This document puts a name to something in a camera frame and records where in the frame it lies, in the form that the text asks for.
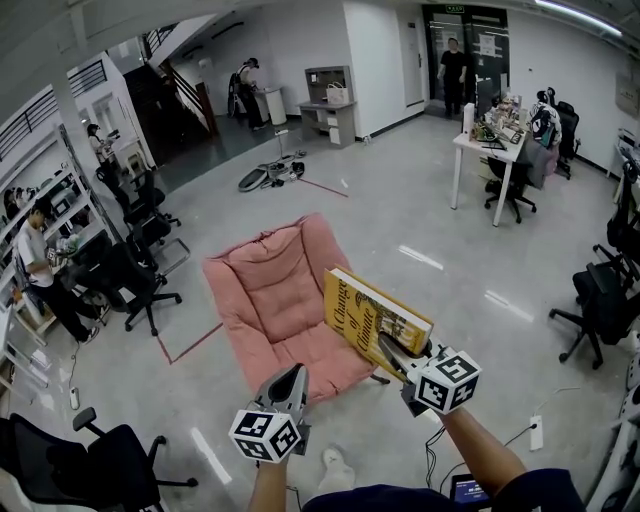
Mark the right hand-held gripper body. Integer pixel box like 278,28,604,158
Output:
398,347,483,419

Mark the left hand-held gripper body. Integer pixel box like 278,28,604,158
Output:
228,399,312,465

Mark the yellow book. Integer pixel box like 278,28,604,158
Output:
322,264,435,386

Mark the pink cushioned lounge chair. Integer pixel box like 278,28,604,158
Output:
202,212,391,404

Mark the person's right forearm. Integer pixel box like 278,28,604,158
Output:
439,407,531,496

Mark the person's left forearm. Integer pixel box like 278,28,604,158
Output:
248,457,301,512

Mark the person's left white shoe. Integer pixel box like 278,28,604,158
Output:
318,447,357,495

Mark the black screen device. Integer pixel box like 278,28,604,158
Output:
449,472,491,504

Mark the angled red floor tape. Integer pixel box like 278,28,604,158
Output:
157,322,225,365

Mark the person's dark blue shirt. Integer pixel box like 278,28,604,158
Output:
303,467,587,512

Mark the black office chair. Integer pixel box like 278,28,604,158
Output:
548,262,640,371
483,154,538,225
592,160,640,281
74,239,184,337
0,407,200,512
554,101,581,180
95,164,182,229

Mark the straight red floor tape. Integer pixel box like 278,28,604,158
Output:
301,178,350,200

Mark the white storage rack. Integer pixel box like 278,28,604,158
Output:
584,414,640,512

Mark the black chair chrome sled base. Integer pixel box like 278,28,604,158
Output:
124,212,192,276

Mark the grey oval board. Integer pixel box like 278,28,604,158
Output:
238,166,275,194

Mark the white office desk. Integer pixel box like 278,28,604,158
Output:
451,130,529,229

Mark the grey jacket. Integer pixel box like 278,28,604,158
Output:
519,142,557,190

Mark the grey hutch desk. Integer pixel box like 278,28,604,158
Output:
298,65,359,149

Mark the pile of desk clutter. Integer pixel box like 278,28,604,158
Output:
469,94,529,151

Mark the black white patterned backpack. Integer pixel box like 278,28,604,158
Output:
528,102,562,149

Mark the black computer monitor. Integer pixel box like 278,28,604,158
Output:
474,77,506,121

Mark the white plastic stool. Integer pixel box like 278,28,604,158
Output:
113,137,147,177

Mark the white round bin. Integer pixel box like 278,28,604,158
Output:
264,87,288,126

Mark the white metal shelf rack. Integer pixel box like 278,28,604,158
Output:
0,124,126,351

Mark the black glass double door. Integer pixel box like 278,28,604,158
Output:
422,3,511,115

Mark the white door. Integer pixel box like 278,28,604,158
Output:
405,22,432,108

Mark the dark staircase with wooden railing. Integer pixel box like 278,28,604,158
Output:
123,28,221,169

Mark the ceiling tube light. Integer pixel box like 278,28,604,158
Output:
534,0,624,37

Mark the black cable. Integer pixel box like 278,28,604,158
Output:
424,424,454,489

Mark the pile of cables and gear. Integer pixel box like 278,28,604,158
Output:
262,152,309,190

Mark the beige wall panel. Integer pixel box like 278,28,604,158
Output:
614,73,640,120

